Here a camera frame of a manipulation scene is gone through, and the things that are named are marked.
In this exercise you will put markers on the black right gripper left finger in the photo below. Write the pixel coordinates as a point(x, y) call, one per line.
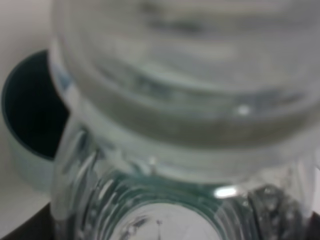
point(38, 227)

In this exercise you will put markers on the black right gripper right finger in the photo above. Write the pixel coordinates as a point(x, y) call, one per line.
point(314, 227)

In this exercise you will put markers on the clear bottle with green label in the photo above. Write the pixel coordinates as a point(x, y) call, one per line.
point(189, 119)

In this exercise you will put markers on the teal plastic cup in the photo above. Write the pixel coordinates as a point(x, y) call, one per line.
point(34, 118)

